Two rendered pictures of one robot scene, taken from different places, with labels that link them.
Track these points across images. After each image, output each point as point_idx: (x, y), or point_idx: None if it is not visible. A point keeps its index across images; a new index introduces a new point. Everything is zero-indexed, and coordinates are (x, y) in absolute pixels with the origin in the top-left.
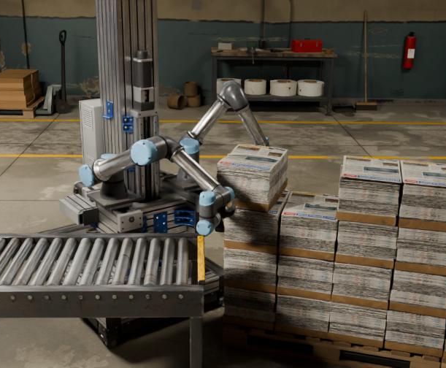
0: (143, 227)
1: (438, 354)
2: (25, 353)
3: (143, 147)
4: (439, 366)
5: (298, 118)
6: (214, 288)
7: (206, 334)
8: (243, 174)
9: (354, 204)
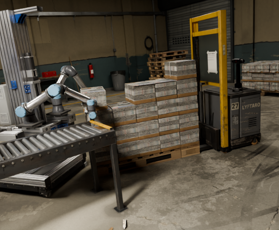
0: None
1: (179, 147)
2: (4, 216)
3: (55, 86)
4: (180, 151)
5: None
6: (81, 159)
7: (87, 177)
8: (93, 95)
9: (139, 96)
